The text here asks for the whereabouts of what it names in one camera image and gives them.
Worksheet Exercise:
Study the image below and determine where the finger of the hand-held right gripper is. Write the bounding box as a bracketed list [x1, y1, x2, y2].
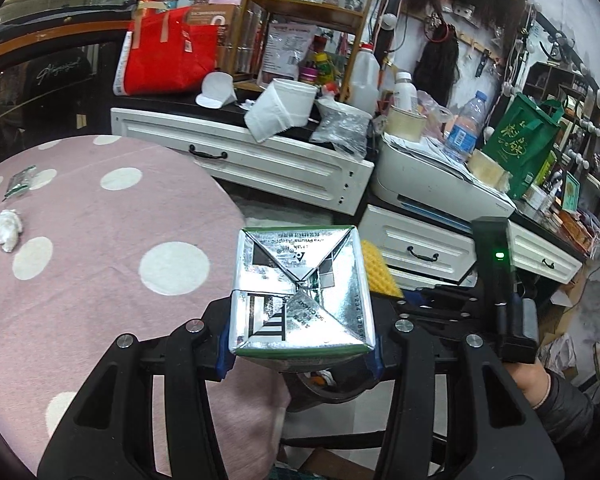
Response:
[405, 285, 478, 304]
[411, 303, 482, 333]

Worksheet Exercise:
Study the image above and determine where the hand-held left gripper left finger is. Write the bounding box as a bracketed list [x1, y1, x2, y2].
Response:
[37, 297, 241, 480]

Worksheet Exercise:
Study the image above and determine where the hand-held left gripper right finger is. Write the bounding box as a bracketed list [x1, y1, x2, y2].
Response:
[362, 295, 566, 480]

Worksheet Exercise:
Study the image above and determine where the black trash bin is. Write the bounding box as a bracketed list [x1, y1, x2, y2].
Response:
[281, 357, 396, 413]

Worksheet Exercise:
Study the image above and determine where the yellow foam net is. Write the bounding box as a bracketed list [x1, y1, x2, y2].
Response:
[361, 240, 405, 300]

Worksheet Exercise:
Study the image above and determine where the green drink carton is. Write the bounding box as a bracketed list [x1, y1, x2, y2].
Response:
[228, 226, 377, 359]

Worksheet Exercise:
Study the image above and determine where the person's right forearm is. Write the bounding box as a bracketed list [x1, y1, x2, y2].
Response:
[532, 372, 600, 453]

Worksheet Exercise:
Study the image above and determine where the person's right hand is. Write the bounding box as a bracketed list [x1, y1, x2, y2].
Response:
[502, 357, 551, 411]

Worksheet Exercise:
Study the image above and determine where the white drawer cabinet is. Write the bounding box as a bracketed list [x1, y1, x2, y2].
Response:
[358, 204, 583, 291]
[111, 107, 376, 216]

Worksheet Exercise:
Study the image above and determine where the green framed card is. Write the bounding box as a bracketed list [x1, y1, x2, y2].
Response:
[560, 172, 581, 213]

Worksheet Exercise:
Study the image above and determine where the white printer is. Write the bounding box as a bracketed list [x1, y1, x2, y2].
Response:
[370, 132, 518, 223]

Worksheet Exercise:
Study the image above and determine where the green tote bag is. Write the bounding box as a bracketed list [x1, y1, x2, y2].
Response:
[481, 92, 566, 200]

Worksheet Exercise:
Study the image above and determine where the blue-label water bottle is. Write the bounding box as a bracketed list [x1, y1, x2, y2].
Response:
[442, 91, 487, 163]

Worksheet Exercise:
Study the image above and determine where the cream round tub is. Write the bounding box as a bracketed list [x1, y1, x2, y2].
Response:
[386, 105, 427, 141]

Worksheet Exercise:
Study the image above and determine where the clear plastic bag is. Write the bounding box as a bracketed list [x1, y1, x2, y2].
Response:
[310, 100, 373, 161]

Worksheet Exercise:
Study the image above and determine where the dark wooden shelf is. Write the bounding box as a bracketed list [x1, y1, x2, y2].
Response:
[522, 62, 588, 111]

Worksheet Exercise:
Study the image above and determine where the small white bottle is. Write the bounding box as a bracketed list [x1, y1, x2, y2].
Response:
[394, 71, 416, 111]

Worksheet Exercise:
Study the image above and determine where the black wig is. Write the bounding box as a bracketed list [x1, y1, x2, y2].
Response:
[413, 36, 461, 106]

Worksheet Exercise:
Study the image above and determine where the white plastic jug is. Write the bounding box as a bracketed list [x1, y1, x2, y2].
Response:
[347, 42, 379, 116]

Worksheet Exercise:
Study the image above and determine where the white folded face mask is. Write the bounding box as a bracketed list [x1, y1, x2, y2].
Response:
[244, 78, 318, 143]

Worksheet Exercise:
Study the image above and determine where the small white tissue piece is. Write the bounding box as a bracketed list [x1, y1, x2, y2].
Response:
[0, 210, 23, 252]

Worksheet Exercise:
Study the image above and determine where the green snack wrapper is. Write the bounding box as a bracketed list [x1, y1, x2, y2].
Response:
[2, 165, 37, 202]

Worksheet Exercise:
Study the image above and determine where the foil packet with label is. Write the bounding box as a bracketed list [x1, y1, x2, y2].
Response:
[259, 22, 313, 83]

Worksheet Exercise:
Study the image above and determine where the red tote bag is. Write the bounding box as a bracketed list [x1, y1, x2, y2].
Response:
[121, 7, 218, 96]

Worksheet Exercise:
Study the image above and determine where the wooden shelf rack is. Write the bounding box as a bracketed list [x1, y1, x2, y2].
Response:
[232, 0, 373, 101]

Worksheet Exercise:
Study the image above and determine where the brown printed box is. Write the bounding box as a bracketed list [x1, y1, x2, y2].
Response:
[185, 2, 243, 73]

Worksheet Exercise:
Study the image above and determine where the wood-framed glass cabinet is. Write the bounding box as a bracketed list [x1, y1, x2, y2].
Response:
[0, 0, 131, 171]

